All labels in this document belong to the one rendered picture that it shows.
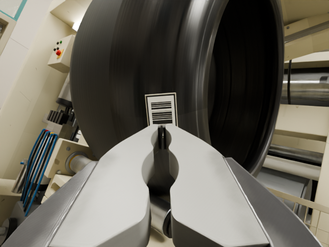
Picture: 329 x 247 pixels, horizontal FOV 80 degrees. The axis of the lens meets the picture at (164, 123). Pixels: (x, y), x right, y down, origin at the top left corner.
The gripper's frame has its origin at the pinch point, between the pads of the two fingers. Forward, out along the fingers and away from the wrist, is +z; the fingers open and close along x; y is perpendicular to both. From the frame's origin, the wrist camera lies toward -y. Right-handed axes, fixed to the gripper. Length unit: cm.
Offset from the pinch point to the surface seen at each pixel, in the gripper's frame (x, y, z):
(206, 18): 6.0, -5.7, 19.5
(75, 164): -22.9, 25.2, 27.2
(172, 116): 1.0, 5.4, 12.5
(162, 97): -0.2, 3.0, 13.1
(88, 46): -12.8, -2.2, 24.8
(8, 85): -222, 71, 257
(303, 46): 52, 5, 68
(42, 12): -182, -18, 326
